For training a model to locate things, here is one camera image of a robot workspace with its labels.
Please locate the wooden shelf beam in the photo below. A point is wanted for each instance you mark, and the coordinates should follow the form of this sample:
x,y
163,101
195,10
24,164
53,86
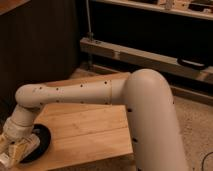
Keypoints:
x,y
145,59

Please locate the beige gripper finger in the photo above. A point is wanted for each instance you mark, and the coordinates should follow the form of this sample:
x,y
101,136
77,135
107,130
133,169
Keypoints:
x,y
4,145
23,148

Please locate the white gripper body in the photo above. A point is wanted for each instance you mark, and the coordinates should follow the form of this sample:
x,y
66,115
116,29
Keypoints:
x,y
15,132

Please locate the black handle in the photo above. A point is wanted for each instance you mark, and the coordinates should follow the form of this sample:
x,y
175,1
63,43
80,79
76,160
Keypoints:
x,y
196,66

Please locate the upper wooden shelf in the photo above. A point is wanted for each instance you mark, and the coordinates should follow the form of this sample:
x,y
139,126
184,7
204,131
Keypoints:
x,y
156,8

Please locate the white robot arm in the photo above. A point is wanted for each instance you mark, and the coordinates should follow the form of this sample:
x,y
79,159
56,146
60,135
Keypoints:
x,y
146,95

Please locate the metal pole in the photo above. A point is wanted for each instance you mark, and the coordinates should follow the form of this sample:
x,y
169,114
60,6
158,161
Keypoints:
x,y
90,33

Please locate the black ceramic bowl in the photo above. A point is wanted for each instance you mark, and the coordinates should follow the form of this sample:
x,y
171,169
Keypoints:
x,y
44,135

